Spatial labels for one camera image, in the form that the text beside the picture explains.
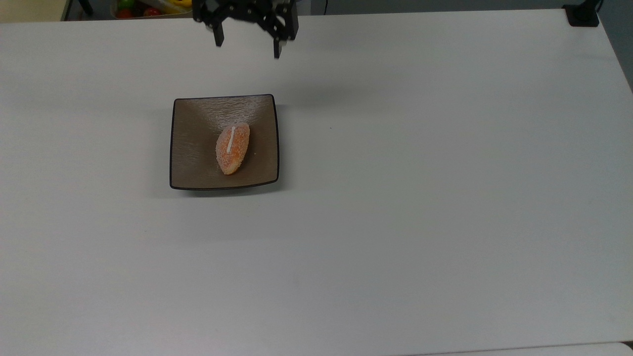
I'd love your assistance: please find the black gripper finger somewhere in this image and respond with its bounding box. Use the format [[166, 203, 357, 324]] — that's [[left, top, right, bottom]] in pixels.
[[192, 0, 233, 48], [266, 0, 300, 59]]

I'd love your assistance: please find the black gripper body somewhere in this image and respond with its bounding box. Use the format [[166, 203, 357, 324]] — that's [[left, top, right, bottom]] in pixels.
[[224, 0, 277, 25]]

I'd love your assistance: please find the sugared orange bread roll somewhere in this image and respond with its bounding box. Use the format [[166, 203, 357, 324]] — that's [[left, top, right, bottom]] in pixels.
[[215, 122, 251, 176]]

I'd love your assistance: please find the square brown ceramic plate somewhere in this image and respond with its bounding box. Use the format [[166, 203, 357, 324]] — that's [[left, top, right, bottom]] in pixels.
[[169, 93, 280, 191]]

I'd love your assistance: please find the basket of toy fruit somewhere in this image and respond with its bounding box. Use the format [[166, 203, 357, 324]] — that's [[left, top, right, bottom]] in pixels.
[[109, 0, 194, 20]]

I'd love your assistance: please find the light wooden board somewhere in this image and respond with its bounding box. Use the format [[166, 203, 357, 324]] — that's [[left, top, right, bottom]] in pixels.
[[0, 0, 70, 24]]

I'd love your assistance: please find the black table clamp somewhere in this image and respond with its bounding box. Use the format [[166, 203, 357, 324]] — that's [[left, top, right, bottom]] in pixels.
[[563, 0, 603, 27]]

